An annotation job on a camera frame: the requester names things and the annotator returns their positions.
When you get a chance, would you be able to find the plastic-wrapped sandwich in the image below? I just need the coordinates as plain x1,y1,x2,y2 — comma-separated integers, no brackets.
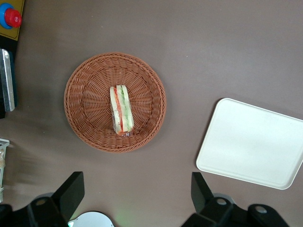
109,84,134,137

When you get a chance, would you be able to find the white wire rack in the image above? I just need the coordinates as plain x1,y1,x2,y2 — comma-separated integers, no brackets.
0,138,10,204

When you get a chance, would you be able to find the yellow control panel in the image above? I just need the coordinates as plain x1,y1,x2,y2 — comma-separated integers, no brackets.
0,0,26,41

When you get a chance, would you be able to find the cream rectangular tray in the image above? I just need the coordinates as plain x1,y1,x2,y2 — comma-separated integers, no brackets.
196,97,303,191

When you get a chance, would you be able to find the round brown wicker basket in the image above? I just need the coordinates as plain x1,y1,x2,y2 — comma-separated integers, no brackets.
63,52,167,153

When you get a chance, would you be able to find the silver metal appliance handle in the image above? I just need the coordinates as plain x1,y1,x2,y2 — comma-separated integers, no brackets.
0,49,16,112

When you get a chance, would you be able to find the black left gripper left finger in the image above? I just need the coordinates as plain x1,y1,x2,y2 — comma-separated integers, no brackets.
27,171,85,227

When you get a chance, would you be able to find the red emergency stop button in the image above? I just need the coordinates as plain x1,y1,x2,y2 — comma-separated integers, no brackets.
0,3,23,30

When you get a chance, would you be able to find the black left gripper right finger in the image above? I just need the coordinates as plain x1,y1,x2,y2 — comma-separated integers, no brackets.
181,172,237,227

